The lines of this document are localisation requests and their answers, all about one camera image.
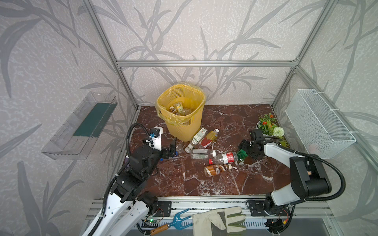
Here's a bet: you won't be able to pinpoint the clear bottle blue label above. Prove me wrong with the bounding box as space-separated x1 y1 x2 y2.
175 144 185 157

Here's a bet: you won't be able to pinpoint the green plastic bottle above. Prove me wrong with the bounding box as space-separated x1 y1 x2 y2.
237 149 248 163

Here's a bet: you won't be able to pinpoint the clear bottle red label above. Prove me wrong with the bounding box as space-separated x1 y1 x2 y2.
209 152 238 165

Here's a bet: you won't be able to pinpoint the clear bottle white label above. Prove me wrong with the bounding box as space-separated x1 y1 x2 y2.
180 108 193 116

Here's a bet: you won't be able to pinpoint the brown tea bottle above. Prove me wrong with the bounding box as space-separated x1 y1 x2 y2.
169 106 178 115
204 164 232 177

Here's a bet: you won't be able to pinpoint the yellow liquid bottle red label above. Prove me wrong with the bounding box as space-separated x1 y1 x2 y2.
200 129 219 148

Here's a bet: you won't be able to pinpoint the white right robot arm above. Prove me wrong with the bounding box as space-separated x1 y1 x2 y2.
238 129 346 207

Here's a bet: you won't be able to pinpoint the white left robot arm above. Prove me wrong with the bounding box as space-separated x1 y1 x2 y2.
83 123 177 236

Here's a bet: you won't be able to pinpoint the yellow ribbed plastic bin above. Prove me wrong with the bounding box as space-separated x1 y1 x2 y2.
155 83 207 142

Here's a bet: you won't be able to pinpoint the yellow bin liner bag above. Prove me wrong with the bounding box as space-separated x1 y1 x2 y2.
155 83 207 126

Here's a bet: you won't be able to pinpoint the small clear grey bottle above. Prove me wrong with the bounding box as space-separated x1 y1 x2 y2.
191 149 216 160

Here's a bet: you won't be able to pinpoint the potted plant red flowers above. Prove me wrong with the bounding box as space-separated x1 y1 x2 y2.
257 113 289 148

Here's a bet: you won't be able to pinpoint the white green label bottle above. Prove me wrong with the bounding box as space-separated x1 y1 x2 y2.
184 127 208 153

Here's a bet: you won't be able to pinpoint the green circuit board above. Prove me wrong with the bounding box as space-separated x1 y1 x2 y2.
142 219 160 228

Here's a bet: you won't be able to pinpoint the blue garden hand fork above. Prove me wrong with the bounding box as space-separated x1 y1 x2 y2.
150 208 193 236

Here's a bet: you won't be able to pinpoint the white green work glove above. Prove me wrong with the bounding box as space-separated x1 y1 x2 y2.
193 206 246 236

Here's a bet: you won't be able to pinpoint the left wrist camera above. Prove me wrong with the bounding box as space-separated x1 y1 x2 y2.
145 126 163 150

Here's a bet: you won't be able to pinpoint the white wire mesh basket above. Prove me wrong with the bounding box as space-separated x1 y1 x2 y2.
285 88 356 159

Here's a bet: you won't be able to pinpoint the clear wall shelf green mat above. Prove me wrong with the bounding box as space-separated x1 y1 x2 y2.
41 92 118 160

